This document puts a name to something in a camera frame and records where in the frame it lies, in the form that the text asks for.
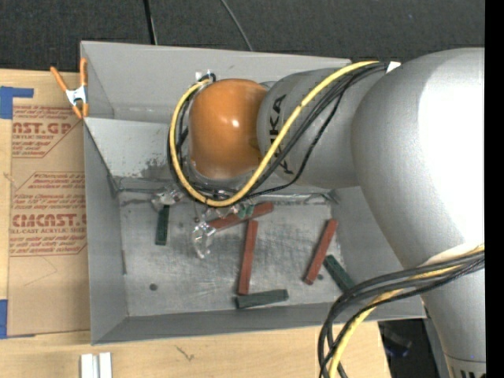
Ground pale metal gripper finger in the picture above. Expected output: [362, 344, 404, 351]
[201, 222, 217, 258]
[191, 224, 206, 259]

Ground dark green flat block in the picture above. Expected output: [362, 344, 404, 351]
[322, 254, 356, 293]
[154, 205, 171, 246]
[235, 288, 290, 310]

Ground grey metal bin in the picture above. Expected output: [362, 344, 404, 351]
[80, 40, 428, 346]

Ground red-brown flat block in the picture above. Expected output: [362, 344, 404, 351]
[206, 201, 275, 230]
[236, 219, 260, 296]
[302, 218, 339, 286]

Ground clear glass thing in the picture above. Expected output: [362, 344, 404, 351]
[150, 188, 183, 212]

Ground brown cardboard board red print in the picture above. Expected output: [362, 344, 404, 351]
[0, 68, 92, 339]

